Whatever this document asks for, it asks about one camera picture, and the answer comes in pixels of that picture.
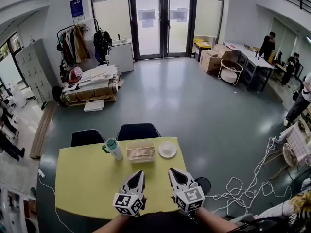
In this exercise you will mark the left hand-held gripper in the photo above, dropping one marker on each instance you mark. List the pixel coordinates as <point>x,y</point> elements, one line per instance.
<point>127,203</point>

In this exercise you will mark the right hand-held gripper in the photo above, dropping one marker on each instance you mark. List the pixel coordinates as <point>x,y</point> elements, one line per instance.
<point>190,199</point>

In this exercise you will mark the white round plate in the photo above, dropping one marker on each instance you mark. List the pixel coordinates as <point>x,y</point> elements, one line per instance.
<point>161,154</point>

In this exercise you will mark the person's left forearm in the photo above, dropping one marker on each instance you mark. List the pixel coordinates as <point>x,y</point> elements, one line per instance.
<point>109,227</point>

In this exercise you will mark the person's right forearm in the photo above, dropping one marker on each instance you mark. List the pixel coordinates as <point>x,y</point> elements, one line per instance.
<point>213,221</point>

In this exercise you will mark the yellow covered table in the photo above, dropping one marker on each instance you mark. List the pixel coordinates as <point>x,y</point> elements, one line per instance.
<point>97,178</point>

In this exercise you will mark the dark blue chair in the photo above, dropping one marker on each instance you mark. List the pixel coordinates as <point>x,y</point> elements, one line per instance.
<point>138,132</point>
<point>87,138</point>

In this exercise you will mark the black mesh waste bin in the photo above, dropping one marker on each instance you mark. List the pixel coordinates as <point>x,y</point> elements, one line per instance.
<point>205,183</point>

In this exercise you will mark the cream utensil holder box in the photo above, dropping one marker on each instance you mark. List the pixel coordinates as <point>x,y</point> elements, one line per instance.
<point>141,152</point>

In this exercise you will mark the person's black shirt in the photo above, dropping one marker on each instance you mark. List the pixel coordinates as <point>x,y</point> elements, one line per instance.
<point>160,223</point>

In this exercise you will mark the white power strip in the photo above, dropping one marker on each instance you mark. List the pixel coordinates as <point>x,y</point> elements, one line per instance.
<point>41,173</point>

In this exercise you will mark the brown wooden planks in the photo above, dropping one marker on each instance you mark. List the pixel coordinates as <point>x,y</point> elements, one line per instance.
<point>42,132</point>

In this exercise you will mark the stack of white boards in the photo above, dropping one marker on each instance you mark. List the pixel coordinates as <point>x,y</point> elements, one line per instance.
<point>97,81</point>

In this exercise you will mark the round wicker tray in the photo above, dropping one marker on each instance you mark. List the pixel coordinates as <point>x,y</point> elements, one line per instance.
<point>290,154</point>

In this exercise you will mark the round white side table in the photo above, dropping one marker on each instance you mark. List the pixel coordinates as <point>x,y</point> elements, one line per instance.
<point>228,75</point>

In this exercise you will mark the black round bag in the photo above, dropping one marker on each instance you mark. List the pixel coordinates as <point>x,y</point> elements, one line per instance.
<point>57,94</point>

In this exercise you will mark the white storage shelf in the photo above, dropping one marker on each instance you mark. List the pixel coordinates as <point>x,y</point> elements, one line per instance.
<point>14,207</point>

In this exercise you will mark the large cardboard box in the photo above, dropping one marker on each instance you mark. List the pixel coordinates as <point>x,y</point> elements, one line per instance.
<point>211,61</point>

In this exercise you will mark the red and white helmet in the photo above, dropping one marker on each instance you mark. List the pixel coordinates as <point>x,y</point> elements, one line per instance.
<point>75,74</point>

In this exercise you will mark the checked-cloth table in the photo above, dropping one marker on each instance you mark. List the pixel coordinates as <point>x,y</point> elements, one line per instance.
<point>298,137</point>

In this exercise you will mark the white chest freezer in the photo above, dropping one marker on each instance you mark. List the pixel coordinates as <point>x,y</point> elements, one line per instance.
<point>122,56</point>

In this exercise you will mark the black bin yellow lid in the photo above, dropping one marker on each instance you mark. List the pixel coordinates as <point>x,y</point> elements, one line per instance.
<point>201,48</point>

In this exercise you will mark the long white work table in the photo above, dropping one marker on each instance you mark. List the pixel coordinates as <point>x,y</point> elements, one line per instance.
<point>255,59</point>

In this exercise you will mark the black hanging bag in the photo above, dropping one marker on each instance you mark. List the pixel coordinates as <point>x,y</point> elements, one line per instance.
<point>102,40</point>

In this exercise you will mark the grey locker cabinet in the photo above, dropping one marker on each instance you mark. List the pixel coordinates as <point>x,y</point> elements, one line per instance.
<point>36,71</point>

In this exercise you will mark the clothes rack with jackets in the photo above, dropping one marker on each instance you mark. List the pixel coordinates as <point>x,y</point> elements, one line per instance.
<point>74,45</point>

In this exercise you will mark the glass double door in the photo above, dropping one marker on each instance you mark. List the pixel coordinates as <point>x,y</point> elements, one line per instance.
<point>162,21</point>

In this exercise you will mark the blue wall poster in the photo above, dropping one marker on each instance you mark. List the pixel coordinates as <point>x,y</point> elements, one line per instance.
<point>76,7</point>

